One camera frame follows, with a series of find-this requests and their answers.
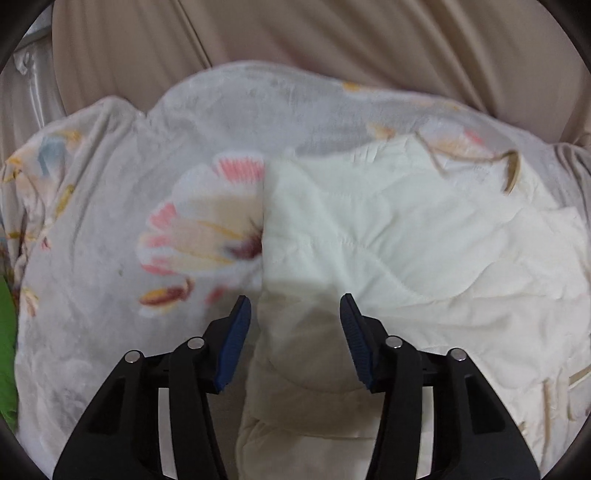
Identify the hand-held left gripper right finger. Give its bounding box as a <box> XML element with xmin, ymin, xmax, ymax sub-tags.
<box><xmin>339</xmin><ymin>292</ymin><xmax>541</xmax><ymax>480</ymax></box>

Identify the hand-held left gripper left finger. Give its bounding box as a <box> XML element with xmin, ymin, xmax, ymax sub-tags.
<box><xmin>52</xmin><ymin>295</ymin><xmax>252</xmax><ymax>480</ymax></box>

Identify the white quilted jacket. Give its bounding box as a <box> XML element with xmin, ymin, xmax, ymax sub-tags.
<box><xmin>235</xmin><ymin>134</ymin><xmax>591</xmax><ymax>480</ymax></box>

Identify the grey floral blanket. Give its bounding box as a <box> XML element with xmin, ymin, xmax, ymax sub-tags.
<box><xmin>0</xmin><ymin>60</ymin><xmax>591</xmax><ymax>480</ymax></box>

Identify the green cloth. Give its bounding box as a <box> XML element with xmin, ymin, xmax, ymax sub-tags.
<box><xmin>0</xmin><ymin>272</ymin><xmax>20</xmax><ymax>431</ymax></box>

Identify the beige curtain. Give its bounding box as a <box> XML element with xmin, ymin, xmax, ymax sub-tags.
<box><xmin>50</xmin><ymin>0</ymin><xmax>591</xmax><ymax>145</ymax></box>

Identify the white sheer curtain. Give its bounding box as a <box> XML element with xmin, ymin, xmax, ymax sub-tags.
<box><xmin>8</xmin><ymin>14</ymin><xmax>66</xmax><ymax>121</ymax></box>

